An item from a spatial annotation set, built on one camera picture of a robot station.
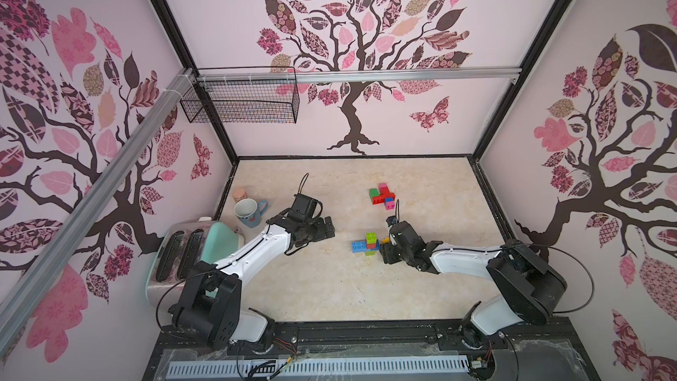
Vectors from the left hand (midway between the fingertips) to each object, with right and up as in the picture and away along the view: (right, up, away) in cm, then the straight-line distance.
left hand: (323, 237), depth 87 cm
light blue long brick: (+13, -4, 0) cm, 13 cm away
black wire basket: (-57, +73, +76) cm, 120 cm away
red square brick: (+16, -3, -1) cm, 17 cm away
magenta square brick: (+23, +17, +22) cm, 37 cm away
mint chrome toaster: (-39, +1, -14) cm, 41 cm away
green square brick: (+20, +14, +20) cm, 31 cm away
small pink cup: (-32, +14, +8) cm, 36 cm away
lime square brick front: (+16, 0, -4) cm, 16 cm away
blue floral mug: (-29, +8, +10) cm, 31 cm away
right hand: (+22, -4, +5) cm, 23 cm away
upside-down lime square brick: (+16, -6, +3) cm, 18 cm away
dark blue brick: (+19, -3, -2) cm, 19 cm away
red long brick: (+22, +12, +16) cm, 30 cm away
